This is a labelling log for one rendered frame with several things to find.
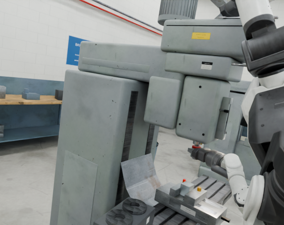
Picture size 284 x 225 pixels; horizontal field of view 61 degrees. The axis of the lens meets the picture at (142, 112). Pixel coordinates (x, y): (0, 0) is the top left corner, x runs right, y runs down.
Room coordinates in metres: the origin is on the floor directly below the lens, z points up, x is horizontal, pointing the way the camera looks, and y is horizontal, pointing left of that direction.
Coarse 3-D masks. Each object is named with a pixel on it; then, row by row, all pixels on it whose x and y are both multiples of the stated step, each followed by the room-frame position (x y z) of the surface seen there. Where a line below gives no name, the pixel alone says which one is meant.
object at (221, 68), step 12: (168, 60) 1.26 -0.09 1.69; (180, 60) 1.22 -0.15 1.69; (192, 60) 1.19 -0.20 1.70; (204, 60) 1.15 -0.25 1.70; (216, 60) 1.12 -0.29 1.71; (228, 60) 1.09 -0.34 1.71; (180, 72) 1.22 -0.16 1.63; (192, 72) 1.18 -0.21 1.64; (204, 72) 1.15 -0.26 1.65; (216, 72) 1.12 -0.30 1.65; (228, 72) 1.09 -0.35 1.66; (240, 72) 1.24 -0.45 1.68
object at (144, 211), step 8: (128, 200) 0.85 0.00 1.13; (136, 200) 0.86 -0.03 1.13; (112, 208) 0.80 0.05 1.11; (120, 208) 0.81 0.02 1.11; (128, 208) 0.80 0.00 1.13; (136, 208) 0.80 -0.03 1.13; (144, 208) 0.81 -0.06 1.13; (152, 208) 0.84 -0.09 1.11; (104, 216) 0.75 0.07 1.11; (112, 216) 0.74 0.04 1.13; (120, 216) 0.76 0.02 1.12; (128, 216) 0.75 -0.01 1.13; (136, 216) 0.78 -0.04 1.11; (144, 216) 0.78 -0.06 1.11; (152, 216) 0.84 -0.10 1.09; (96, 224) 0.71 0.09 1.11; (104, 224) 0.71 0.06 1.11; (112, 224) 0.70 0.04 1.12; (120, 224) 0.70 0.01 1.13; (128, 224) 0.71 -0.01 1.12; (136, 224) 0.73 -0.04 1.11; (144, 224) 0.78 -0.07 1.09; (152, 224) 0.85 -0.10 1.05
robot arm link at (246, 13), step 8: (232, 0) 0.90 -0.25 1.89; (240, 0) 0.82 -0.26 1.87; (248, 0) 0.80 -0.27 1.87; (256, 0) 0.79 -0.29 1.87; (264, 0) 0.79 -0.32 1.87; (240, 8) 0.82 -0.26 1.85; (248, 8) 0.79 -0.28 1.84; (256, 8) 0.78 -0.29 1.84; (264, 8) 0.77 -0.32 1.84; (240, 16) 0.83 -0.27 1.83; (248, 16) 0.79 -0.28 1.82
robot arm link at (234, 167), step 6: (228, 156) 1.06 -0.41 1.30; (234, 156) 1.05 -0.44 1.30; (228, 162) 1.01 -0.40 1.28; (234, 162) 1.00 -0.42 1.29; (240, 162) 1.00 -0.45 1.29; (228, 168) 0.98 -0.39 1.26; (234, 168) 0.98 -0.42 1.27; (240, 168) 0.97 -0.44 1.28; (228, 174) 0.98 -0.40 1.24; (234, 174) 0.96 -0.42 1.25; (240, 174) 0.96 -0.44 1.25
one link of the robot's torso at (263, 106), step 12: (276, 72) 0.73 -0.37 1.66; (252, 84) 0.80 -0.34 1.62; (264, 84) 0.75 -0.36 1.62; (276, 84) 0.73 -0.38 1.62; (252, 96) 0.76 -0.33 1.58; (264, 96) 0.72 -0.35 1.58; (276, 96) 0.70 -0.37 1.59; (252, 108) 0.74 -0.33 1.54; (264, 108) 0.69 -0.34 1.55; (276, 108) 0.66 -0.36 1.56; (252, 120) 0.70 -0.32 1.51; (264, 120) 0.66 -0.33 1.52; (276, 120) 0.63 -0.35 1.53; (252, 132) 0.67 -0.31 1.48; (264, 132) 0.63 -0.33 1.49; (252, 144) 0.66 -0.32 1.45; (264, 144) 0.65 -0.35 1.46; (264, 156) 0.64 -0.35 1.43
